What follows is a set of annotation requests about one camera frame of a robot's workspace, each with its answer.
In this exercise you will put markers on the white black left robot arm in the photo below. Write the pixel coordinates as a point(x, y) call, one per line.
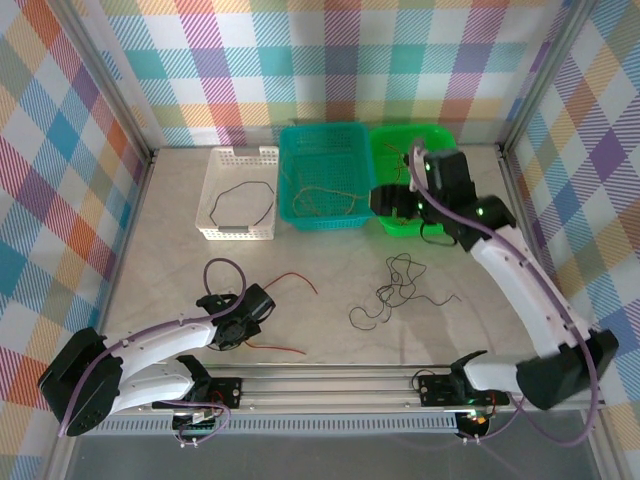
point(160, 340)

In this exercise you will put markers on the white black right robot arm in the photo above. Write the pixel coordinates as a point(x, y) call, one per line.
point(520, 290)

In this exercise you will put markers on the green perforated plastic basket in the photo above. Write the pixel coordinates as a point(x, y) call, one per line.
point(390, 135)

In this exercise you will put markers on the teal perforated plastic basket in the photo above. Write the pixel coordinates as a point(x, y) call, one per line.
point(325, 165)

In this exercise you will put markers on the white perforated plastic basket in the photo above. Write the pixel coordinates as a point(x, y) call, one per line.
point(235, 170)

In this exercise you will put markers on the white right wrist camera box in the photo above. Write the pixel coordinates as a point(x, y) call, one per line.
point(416, 155)

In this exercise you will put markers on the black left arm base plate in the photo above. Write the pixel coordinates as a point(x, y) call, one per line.
point(227, 392)

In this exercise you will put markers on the aluminium side rail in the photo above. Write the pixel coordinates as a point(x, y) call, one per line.
point(120, 265)
point(535, 240)

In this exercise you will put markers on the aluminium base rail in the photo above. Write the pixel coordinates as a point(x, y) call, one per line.
point(325, 387)

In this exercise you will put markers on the aluminium frame post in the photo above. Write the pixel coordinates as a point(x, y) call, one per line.
point(545, 75)
point(100, 75)

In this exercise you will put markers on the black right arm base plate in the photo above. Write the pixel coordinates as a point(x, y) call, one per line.
point(435, 390)

